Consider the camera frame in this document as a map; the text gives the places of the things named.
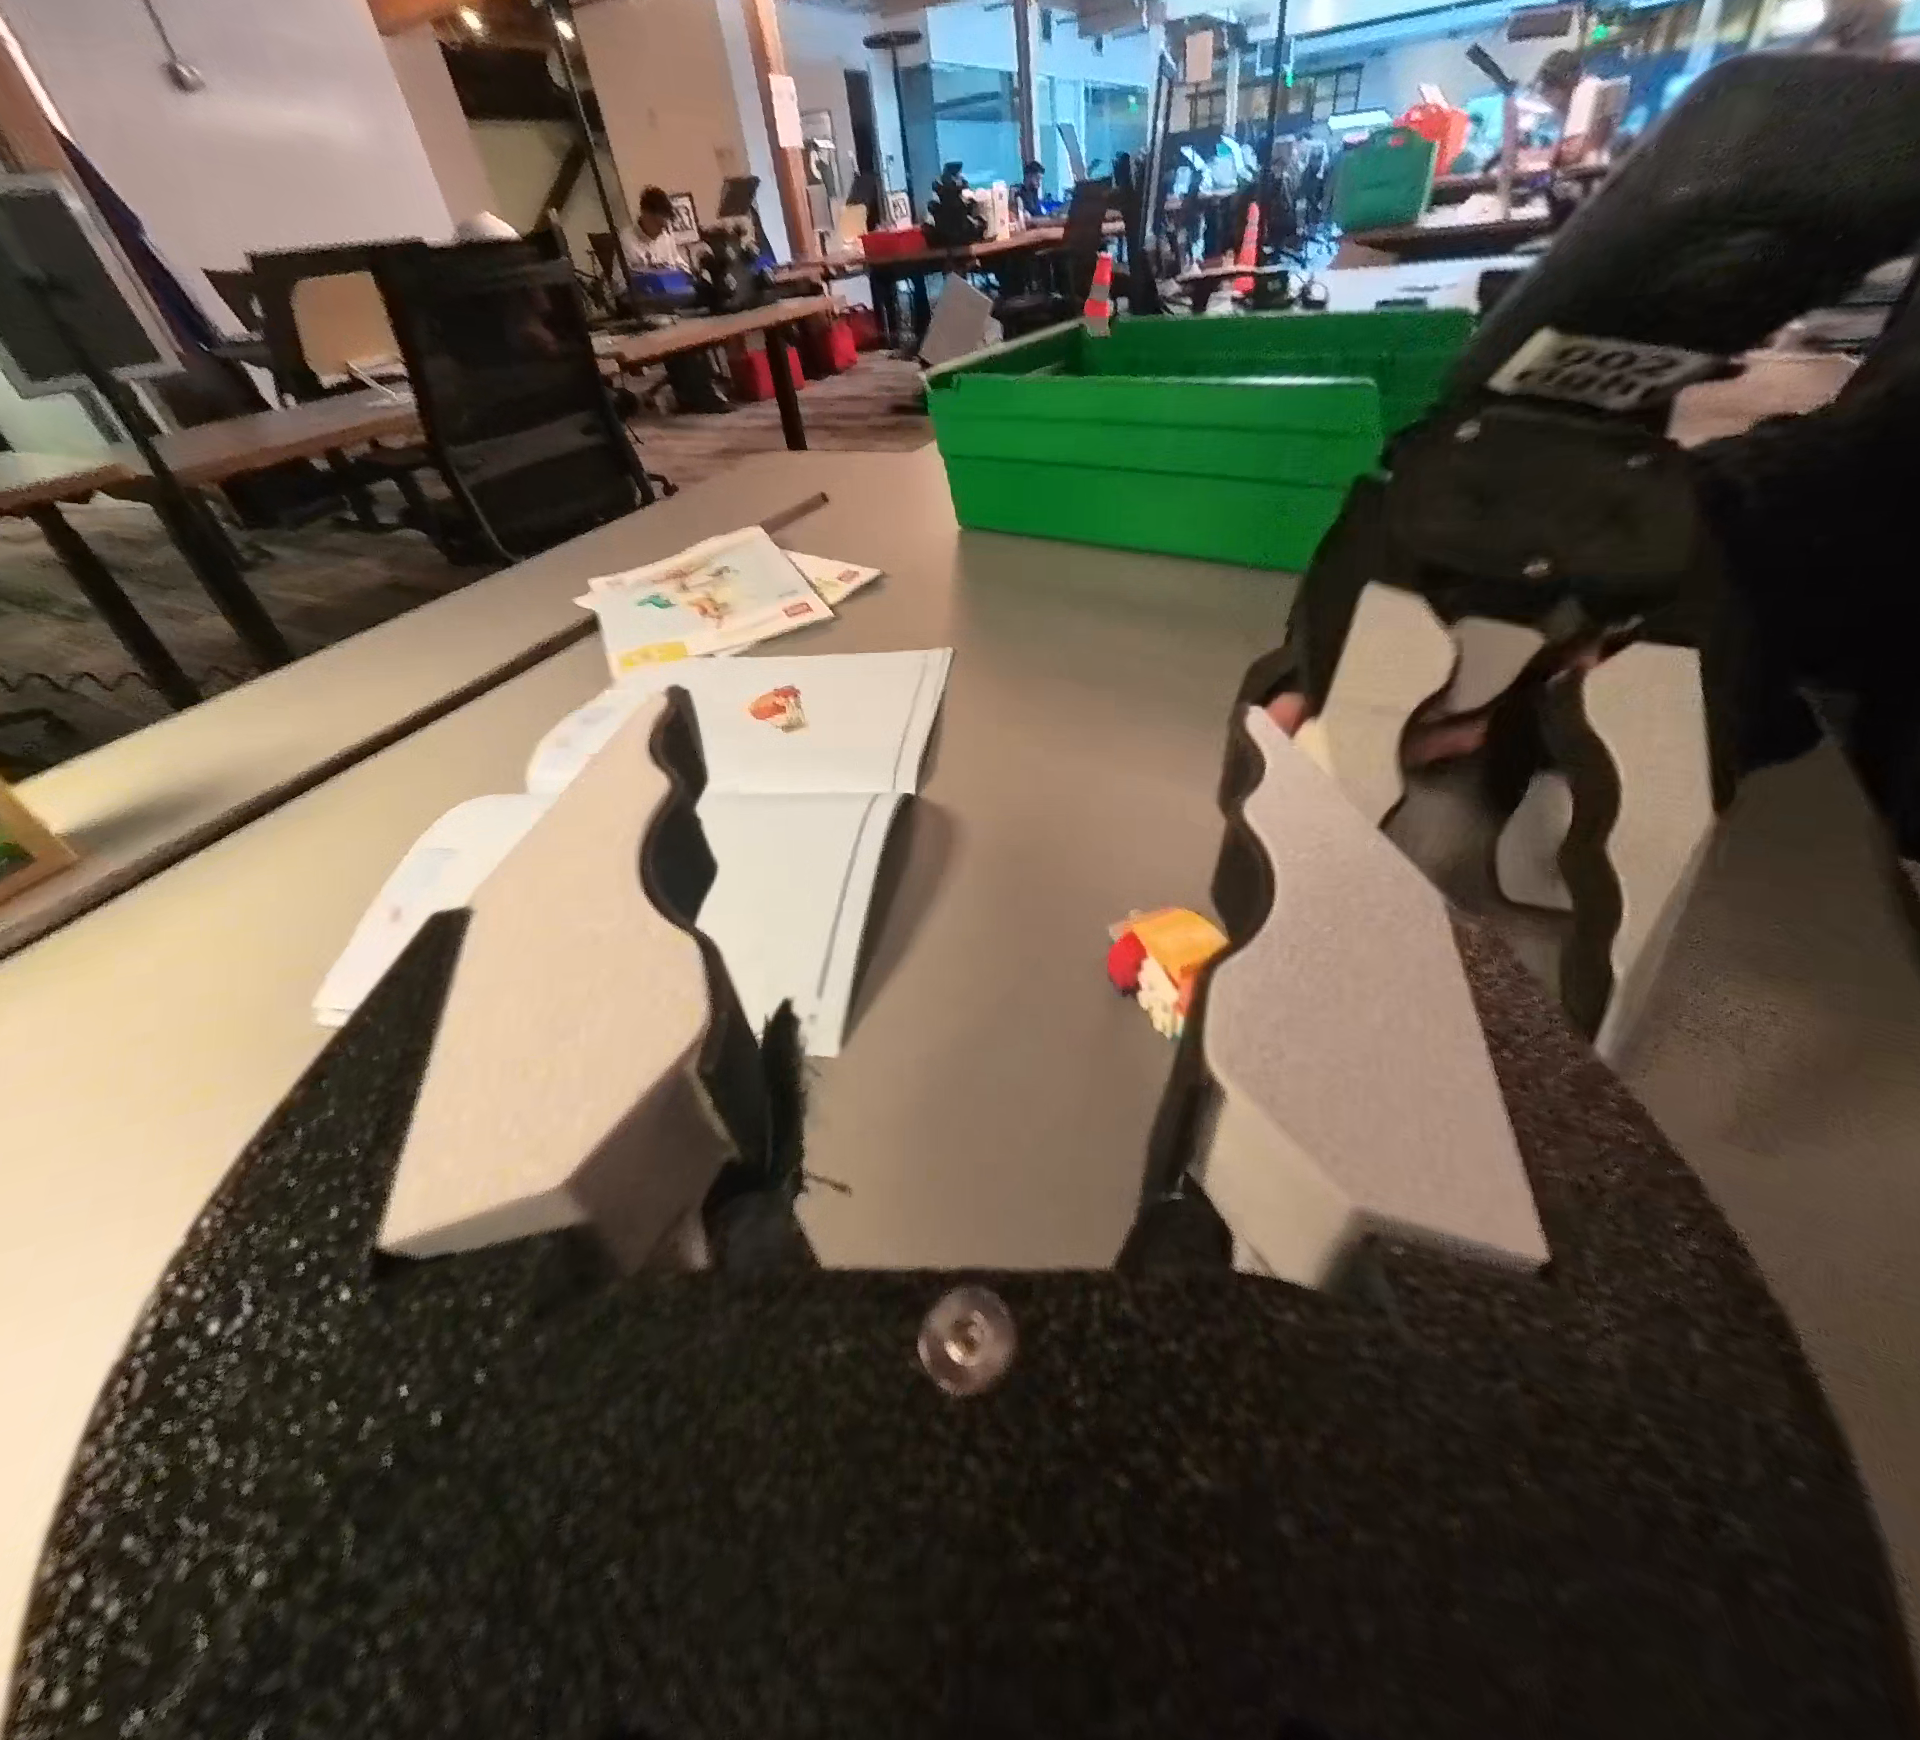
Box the screen on black stand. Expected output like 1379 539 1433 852
0 172 295 708

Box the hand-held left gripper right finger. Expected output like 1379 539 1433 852
1152 702 1549 1294

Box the colourful lego model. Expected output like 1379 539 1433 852
1107 902 1233 1044

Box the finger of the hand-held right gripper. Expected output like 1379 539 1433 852
1302 580 1479 827
1530 637 1723 1054

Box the brown wooden desk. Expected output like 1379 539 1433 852
0 390 454 708
592 292 842 450

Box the black mesh office chair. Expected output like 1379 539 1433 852
246 232 662 571

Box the person's right hand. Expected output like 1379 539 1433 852
1410 702 1513 770

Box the green plastic bin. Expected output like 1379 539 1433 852
921 307 1479 575

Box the grey tilted box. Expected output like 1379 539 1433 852
918 274 998 368

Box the green crate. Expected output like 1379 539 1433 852
1326 111 1450 235

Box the open instruction booklet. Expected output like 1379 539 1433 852
313 648 955 1059

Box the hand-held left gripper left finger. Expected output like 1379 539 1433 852
374 687 782 1274

